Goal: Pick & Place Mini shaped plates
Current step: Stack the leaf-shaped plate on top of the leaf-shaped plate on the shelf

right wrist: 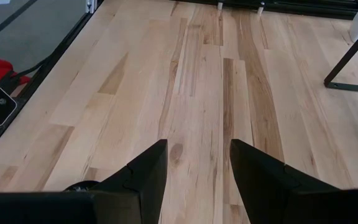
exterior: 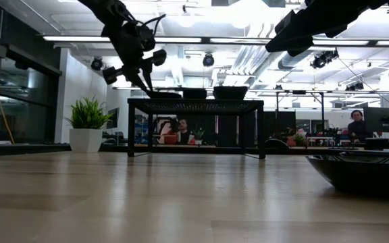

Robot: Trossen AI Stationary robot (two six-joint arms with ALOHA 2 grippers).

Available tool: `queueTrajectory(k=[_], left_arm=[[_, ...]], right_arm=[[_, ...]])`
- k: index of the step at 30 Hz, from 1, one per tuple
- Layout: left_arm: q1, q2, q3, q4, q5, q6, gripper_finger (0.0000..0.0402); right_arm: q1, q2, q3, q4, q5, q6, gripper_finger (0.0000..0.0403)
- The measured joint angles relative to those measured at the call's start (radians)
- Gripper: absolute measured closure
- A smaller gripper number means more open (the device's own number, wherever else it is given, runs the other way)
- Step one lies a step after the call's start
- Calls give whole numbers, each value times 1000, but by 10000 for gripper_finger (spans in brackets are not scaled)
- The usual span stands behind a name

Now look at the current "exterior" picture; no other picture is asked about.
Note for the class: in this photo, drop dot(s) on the black ceiling spotlight cluster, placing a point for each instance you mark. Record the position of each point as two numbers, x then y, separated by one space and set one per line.
323 59
355 86

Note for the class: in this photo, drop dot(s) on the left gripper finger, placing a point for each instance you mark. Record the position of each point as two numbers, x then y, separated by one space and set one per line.
137 78
148 76

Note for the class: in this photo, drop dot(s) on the black background metal frame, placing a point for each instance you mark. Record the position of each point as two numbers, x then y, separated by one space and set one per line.
299 92

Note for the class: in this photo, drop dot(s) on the dark wall screen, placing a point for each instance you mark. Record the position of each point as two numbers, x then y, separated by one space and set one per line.
113 118

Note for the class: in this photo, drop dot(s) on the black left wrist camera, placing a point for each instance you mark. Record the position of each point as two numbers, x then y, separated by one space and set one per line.
146 38

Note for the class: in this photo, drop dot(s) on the small background potted plant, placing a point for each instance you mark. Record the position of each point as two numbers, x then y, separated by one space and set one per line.
198 134

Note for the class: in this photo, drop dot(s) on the overhead LED light bar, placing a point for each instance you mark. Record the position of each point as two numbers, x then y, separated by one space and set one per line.
350 42

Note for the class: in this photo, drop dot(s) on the artificial plant in white pot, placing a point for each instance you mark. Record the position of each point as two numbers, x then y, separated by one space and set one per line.
88 116

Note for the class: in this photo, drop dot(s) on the black curved frame bracket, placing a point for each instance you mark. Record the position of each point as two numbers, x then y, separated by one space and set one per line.
277 144

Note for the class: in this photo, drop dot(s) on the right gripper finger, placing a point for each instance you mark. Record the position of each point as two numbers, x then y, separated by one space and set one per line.
299 48
289 30

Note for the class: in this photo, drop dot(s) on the black perforated metal shelf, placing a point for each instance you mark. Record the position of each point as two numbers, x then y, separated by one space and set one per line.
198 107

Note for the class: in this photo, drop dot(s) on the person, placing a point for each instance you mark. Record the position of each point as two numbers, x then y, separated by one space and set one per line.
181 133
357 128

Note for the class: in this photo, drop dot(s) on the black computer monitor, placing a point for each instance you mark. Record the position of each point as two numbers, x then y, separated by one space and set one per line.
382 119

